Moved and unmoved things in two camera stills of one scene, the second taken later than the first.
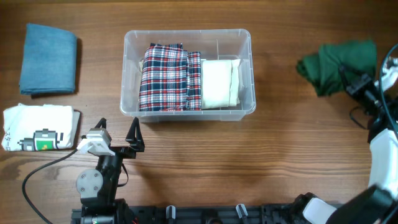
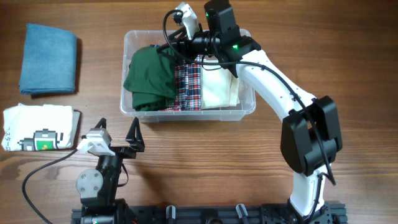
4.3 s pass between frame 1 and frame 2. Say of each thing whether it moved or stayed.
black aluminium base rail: stayed
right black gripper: moved
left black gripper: stayed
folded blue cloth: stayed
